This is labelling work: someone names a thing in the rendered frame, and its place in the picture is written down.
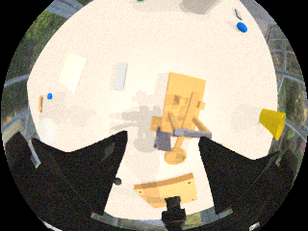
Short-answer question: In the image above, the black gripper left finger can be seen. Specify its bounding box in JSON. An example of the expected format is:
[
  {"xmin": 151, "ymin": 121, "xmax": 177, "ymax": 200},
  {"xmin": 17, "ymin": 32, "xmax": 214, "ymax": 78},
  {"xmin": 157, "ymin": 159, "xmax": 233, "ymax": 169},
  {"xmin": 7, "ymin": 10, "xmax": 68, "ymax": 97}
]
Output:
[{"xmin": 31, "ymin": 131, "xmax": 127, "ymax": 216}]

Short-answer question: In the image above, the yellow cup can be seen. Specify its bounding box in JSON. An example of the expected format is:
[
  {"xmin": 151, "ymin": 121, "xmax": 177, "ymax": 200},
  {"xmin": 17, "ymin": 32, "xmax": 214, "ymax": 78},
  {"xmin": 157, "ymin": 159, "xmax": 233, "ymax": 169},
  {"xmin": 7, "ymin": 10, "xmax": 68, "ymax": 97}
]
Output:
[{"xmin": 259, "ymin": 109, "xmax": 285, "ymax": 140}]

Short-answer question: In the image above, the blue ball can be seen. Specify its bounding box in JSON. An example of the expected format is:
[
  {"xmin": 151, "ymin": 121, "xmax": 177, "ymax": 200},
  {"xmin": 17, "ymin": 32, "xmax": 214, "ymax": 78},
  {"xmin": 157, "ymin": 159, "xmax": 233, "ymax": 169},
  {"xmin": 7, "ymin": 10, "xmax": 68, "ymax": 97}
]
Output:
[
  {"xmin": 47, "ymin": 93, "xmax": 53, "ymax": 100},
  {"xmin": 238, "ymin": 22, "xmax": 247, "ymax": 32}
]

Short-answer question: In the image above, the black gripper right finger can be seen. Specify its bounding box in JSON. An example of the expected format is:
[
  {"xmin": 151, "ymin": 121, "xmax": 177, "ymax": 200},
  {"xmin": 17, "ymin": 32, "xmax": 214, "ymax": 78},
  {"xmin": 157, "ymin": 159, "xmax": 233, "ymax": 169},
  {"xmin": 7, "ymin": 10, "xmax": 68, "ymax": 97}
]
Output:
[{"xmin": 197, "ymin": 136, "xmax": 281, "ymax": 215}]

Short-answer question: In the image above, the black ball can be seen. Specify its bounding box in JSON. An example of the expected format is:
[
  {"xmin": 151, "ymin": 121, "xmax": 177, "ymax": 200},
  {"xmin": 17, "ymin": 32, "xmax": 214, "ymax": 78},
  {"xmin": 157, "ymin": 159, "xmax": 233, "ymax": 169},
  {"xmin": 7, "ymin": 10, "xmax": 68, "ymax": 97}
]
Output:
[{"xmin": 115, "ymin": 177, "xmax": 122, "ymax": 186}]

